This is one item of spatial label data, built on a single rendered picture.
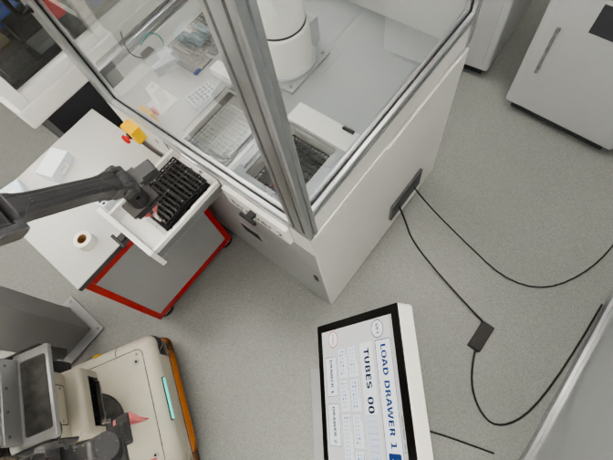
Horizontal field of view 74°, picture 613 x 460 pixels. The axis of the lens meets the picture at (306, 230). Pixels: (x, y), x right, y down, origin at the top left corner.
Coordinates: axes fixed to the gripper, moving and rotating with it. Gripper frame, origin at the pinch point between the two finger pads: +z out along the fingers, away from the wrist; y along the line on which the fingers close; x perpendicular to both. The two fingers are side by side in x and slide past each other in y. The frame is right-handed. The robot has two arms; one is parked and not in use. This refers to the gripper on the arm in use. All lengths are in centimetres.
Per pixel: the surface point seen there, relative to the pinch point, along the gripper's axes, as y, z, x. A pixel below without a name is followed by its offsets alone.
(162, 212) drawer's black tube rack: -2.7, 7.3, -2.8
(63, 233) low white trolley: 28, 23, -39
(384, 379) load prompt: -6, -21, 86
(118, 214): 8.0, 11.5, -18.3
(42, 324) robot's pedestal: 70, 66, -45
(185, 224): -4.9, 9.8, 5.4
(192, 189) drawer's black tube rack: -15.4, 6.9, -0.7
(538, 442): -38, 87, 154
